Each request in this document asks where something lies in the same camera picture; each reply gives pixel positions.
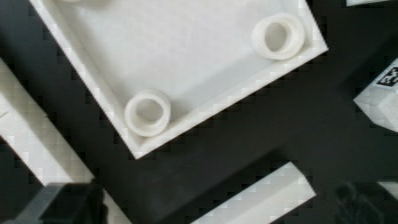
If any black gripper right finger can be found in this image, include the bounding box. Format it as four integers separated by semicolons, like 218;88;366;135
334;181;398;224

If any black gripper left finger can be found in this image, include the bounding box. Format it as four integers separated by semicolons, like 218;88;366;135
12;182;108;224

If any white table leg with tag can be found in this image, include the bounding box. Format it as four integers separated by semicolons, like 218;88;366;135
353;58;398;133

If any white square tabletop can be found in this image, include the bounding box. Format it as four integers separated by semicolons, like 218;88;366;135
28;0;327;157

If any white U-shaped obstacle fence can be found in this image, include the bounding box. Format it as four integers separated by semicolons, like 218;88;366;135
0;59;131;224

